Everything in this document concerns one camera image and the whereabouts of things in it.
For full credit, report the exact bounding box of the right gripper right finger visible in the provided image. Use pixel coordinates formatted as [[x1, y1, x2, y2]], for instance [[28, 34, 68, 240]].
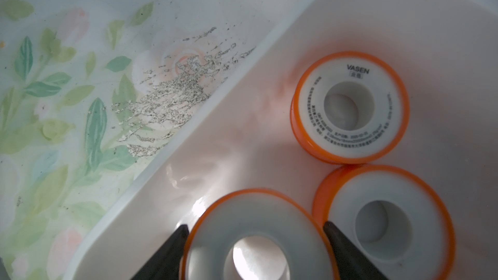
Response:
[[323, 221, 388, 280]]

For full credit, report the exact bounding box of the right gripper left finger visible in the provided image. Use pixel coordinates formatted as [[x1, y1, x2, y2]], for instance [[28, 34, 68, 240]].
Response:
[[132, 224, 189, 280]]

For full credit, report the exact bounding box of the orange sealing tape roll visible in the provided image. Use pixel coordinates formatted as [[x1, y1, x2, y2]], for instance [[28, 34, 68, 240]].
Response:
[[312, 165, 456, 279], [290, 51, 410, 164], [179, 189, 340, 279]]

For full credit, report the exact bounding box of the white plastic storage box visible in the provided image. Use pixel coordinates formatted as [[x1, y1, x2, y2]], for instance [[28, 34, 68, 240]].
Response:
[[65, 0, 497, 279]]

